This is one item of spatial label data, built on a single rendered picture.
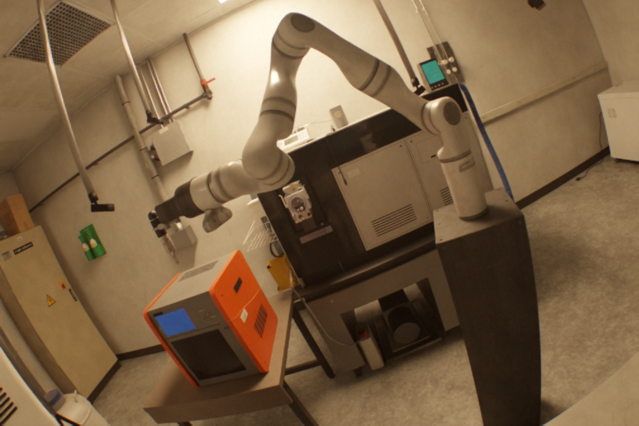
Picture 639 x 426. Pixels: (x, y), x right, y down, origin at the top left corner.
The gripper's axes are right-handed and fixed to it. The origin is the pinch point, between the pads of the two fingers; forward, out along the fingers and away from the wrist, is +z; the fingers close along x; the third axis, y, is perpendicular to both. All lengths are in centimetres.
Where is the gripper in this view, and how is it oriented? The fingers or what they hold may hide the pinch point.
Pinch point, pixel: (156, 227)
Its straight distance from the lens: 79.6
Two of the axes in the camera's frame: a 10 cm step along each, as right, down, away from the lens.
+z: -8.8, 3.4, 3.2
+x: -2.4, 2.7, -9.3
